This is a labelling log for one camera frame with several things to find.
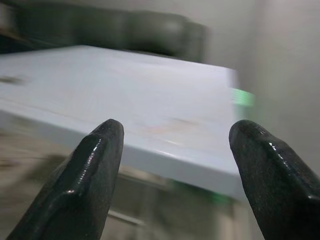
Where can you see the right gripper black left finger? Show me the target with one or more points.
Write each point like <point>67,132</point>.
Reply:
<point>82,190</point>

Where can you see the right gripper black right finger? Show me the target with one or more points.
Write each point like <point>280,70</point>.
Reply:
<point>275,190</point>

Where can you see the white plastic folding table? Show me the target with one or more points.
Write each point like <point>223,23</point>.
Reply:
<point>125,87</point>

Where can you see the dark green leather sofa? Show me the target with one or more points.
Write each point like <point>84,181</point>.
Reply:
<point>100,27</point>

